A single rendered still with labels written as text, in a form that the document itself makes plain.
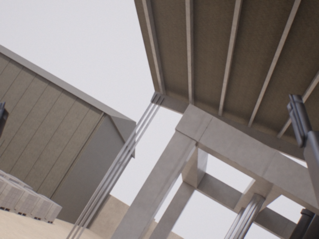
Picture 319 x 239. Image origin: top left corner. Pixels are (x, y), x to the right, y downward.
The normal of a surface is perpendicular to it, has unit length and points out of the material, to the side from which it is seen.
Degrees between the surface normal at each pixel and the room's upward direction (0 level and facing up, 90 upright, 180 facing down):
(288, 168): 90
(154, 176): 90
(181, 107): 90
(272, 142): 90
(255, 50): 172
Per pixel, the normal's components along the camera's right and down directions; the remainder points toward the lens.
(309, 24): -0.39, 0.89
